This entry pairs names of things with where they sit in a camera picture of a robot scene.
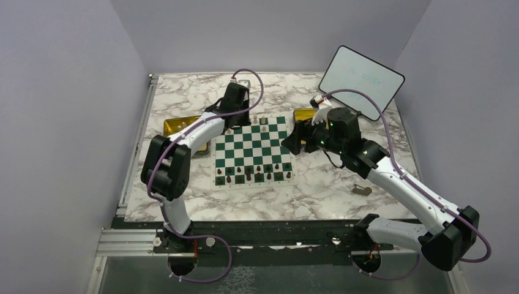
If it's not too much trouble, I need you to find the gold metal tin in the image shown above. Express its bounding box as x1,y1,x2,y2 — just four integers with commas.
293,108,316,121
162,116,210,159

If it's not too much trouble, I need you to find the right gold metal tin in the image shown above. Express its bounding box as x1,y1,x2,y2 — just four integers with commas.
293,108,316,121

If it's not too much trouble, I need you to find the left gold metal tin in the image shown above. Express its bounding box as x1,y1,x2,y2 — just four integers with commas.
162,116,210,159

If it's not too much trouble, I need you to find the small whiteboard on stand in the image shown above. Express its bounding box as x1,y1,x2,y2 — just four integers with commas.
318,45,405,111

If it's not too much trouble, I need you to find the green white chess board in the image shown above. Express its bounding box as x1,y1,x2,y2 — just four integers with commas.
210,113,299,191

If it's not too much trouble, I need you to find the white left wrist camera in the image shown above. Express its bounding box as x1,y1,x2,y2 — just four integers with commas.
237,80,251,88

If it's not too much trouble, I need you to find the small brass padlock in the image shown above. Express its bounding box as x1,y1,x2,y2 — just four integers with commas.
352,184,372,196

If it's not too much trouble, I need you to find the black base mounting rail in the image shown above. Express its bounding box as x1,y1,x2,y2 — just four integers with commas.
152,219,393,267

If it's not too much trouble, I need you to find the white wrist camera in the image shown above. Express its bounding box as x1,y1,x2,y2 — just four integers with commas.
310,95,333,126
237,80,251,88

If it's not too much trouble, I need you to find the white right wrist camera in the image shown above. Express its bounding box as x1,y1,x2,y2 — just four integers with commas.
310,95,333,126

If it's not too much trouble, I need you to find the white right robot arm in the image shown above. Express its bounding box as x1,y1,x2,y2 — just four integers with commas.
281,108,479,271

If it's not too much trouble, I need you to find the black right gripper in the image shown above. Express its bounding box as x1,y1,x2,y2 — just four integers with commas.
281,113,345,156

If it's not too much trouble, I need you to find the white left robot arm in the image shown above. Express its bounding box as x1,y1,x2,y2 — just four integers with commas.
140,80,250,252

